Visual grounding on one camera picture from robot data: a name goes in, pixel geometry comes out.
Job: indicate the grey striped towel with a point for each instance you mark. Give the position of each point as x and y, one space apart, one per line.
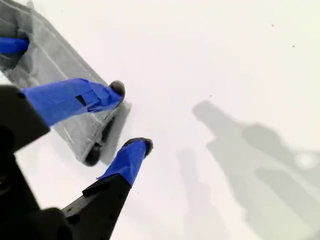
50 60

